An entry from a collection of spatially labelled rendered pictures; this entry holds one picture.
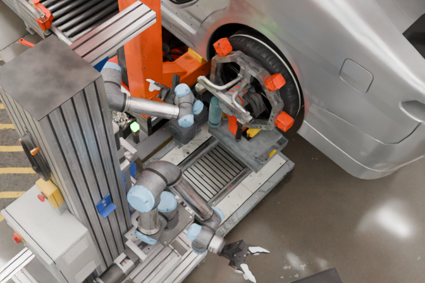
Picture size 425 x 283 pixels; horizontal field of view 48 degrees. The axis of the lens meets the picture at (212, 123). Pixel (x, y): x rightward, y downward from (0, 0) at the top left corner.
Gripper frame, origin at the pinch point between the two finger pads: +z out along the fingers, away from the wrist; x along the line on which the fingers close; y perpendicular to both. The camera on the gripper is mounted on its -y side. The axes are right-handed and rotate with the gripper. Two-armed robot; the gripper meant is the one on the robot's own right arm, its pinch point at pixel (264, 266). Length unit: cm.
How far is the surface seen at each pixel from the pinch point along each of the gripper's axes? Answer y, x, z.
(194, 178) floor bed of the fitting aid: 106, -91, -70
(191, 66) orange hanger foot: 38, -128, -99
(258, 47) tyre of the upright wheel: -10, -116, -54
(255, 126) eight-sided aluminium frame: 44, -108, -41
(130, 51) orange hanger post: -1, -80, -118
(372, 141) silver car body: -2, -92, 24
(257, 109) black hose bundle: 12, -92, -40
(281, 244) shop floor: 114, -79, 7
